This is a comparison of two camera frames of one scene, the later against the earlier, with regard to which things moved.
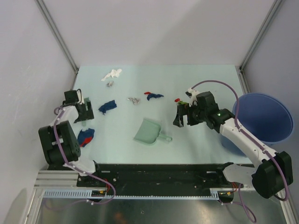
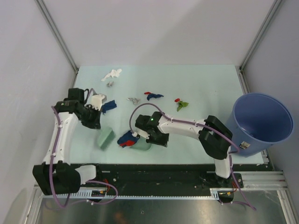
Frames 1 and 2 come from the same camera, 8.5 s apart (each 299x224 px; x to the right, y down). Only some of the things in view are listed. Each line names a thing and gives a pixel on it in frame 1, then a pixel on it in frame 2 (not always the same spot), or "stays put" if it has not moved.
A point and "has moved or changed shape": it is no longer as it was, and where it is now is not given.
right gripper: x=184 y=109 -> x=163 y=142
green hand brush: x=86 y=100 has moved or changed shape
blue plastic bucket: x=263 y=118 stays put
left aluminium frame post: x=58 y=36 stays put
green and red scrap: x=180 y=102 stays put
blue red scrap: x=85 y=137 -> x=127 y=139
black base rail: x=155 y=177 stays put
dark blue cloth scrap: x=107 y=106 stays put
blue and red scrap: x=150 y=94 stays put
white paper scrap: x=114 y=73 stays put
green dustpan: x=149 y=132 has moved or changed shape
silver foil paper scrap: x=135 y=101 stays put
